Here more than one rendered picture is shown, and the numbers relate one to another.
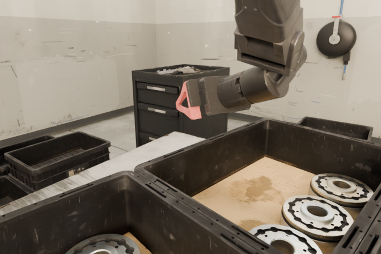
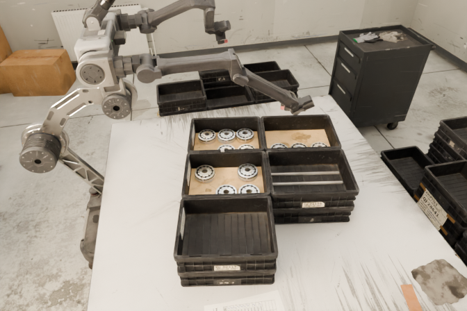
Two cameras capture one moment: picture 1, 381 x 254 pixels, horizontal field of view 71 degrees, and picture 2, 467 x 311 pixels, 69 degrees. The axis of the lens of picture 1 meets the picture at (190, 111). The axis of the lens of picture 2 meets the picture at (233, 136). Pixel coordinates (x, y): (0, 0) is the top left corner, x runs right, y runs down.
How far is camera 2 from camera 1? 158 cm
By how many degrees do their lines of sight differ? 45
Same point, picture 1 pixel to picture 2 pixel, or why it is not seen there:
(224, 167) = (297, 126)
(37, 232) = (236, 122)
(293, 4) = (285, 100)
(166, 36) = not seen: outside the picture
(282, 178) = (315, 139)
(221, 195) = (288, 134)
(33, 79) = not seen: outside the picture
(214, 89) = not seen: hidden behind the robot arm
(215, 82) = not seen: hidden behind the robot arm
